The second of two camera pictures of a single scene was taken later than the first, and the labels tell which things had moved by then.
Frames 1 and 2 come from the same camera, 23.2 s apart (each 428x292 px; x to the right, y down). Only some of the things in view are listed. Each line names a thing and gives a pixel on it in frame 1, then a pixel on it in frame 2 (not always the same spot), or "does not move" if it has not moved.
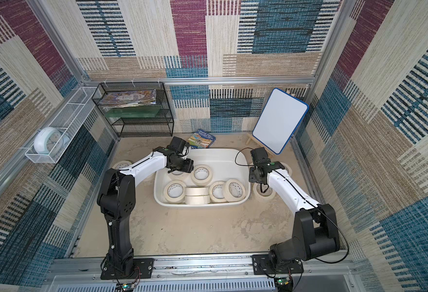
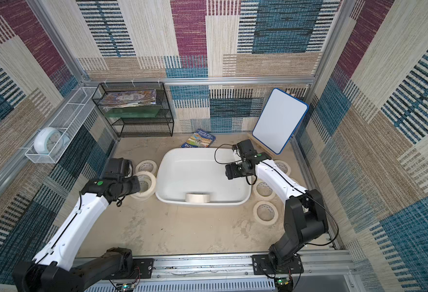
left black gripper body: x=183 y=165 to x=130 y=185
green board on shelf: x=132 y=111 does not move
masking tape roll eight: x=197 y=199 does not move
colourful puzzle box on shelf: x=115 y=98 does not move
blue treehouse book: x=200 y=139 does not move
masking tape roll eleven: x=287 y=167 does not move
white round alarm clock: x=50 y=141 does not move
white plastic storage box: x=220 y=177 does not move
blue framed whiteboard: x=279 y=119 does not move
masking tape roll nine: x=215 y=200 to x=265 y=213
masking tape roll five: x=174 y=191 to x=148 y=184
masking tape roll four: x=201 y=175 to x=264 y=191
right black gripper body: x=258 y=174 to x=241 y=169
